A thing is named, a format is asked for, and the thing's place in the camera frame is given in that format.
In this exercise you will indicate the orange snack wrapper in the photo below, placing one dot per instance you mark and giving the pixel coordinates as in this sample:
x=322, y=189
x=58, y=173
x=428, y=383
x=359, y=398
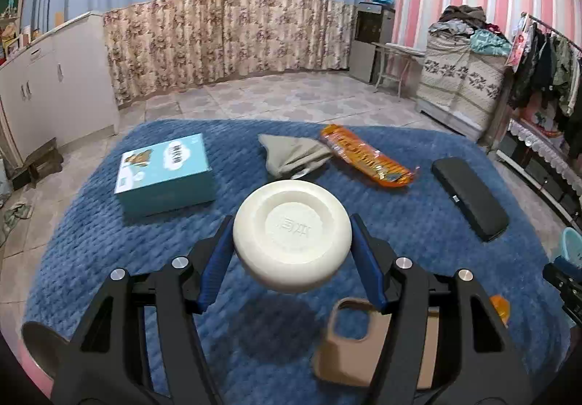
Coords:
x=365, y=158

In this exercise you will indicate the white cabinet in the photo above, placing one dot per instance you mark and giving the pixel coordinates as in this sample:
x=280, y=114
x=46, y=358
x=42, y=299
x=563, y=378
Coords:
x=58, y=88

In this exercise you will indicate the blue and floral curtain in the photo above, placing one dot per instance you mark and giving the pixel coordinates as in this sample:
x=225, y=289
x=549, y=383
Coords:
x=191, y=13

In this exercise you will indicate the clothes rack with garments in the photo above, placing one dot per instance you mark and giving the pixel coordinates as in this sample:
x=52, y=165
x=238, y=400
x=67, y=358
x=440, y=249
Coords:
x=546, y=85

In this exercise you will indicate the orange plastic bowl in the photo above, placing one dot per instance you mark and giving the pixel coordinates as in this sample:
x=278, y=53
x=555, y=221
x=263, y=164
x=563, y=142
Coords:
x=502, y=307

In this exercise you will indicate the beige folded cloth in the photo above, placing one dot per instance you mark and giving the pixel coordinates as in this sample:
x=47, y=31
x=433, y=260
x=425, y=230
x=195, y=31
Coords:
x=293, y=157

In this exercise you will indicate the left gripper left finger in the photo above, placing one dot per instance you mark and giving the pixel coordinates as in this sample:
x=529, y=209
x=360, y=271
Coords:
x=107, y=362

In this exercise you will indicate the rag on floor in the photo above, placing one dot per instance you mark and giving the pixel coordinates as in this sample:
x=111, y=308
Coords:
x=18, y=212

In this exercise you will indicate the pile of clothes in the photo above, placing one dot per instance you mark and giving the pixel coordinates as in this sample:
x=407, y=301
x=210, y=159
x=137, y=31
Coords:
x=470, y=22

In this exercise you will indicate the tan phone case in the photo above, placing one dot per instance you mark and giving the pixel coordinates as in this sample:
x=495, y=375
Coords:
x=349, y=361

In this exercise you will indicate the small wooden stool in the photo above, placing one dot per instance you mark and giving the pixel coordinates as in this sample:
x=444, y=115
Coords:
x=40, y=163

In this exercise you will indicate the low tv bench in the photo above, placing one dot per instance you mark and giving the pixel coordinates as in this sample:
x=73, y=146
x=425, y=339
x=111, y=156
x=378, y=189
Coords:
x=532, y=156

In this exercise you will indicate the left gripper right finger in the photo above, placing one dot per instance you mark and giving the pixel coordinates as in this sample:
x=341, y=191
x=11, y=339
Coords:
x=446, y=343

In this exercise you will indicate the light blue trash basket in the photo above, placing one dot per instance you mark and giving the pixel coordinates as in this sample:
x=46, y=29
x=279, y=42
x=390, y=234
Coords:
x=570, y=247

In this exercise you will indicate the patterned covered cabinet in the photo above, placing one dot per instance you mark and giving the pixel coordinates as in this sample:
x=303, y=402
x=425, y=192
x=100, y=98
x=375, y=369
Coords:
x=458, y=87

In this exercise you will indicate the light blue tissue box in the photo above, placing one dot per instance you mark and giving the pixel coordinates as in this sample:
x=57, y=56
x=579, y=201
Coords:
x=164, y=177

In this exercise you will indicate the small folding table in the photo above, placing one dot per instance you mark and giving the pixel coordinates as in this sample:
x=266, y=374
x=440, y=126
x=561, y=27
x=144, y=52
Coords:
x=395, y=61

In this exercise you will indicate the blue textured rug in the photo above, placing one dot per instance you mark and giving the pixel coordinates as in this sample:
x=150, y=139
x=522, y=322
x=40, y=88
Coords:
x=258, y=343

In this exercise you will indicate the black rectangular case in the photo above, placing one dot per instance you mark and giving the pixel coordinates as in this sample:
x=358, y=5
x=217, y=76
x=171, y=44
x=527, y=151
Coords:
x=470, y=194

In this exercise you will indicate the grey water dispenser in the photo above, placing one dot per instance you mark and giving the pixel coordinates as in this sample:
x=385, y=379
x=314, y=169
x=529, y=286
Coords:
x=373, y=25

